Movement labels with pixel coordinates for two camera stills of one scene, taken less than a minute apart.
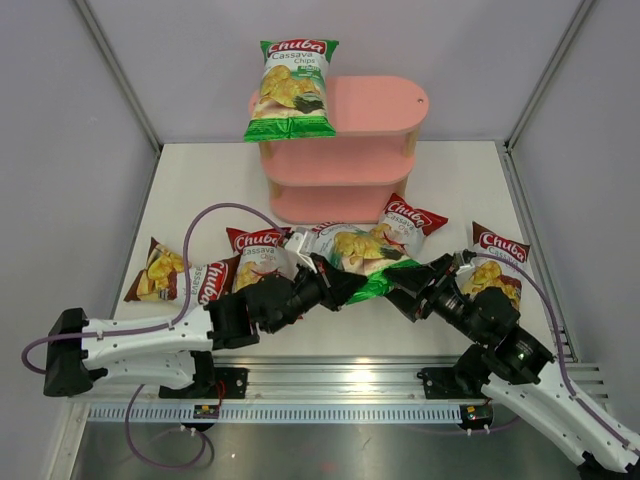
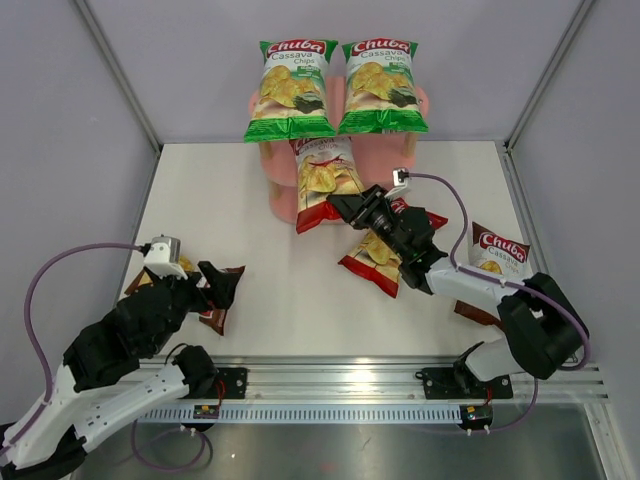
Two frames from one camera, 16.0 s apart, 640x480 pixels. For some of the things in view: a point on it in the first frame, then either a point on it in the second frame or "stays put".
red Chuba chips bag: (260, 254) → (328, 167)
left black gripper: (343, 284) → (220, 285)
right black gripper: (417, 279) → (348, 205)
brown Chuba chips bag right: (491, 273) stays put
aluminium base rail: (330, 381) stays put
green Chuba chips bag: (290, 101) stays put
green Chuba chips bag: (368, 251) → (381, 93)
